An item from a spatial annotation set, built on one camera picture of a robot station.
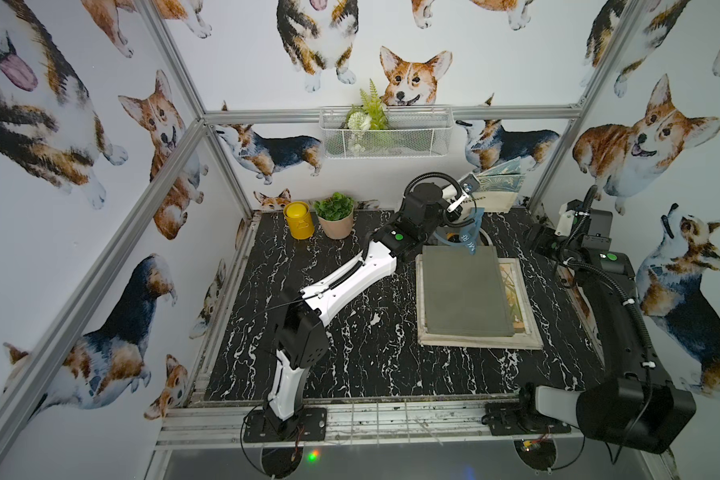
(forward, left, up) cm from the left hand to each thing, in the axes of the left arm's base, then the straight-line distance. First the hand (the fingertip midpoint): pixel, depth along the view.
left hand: (457, 179), depth 72 cm
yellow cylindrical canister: (+17, +47, -32) cm, 59 cm away
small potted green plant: (+15, +34, -29) cm, 47 cm away
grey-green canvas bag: (-11, -8, -37) cm, 39 cm away
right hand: (-7, -22, -12) cm, 26 cm away
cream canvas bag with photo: (-25, -23, -37) cm, 50 cm away
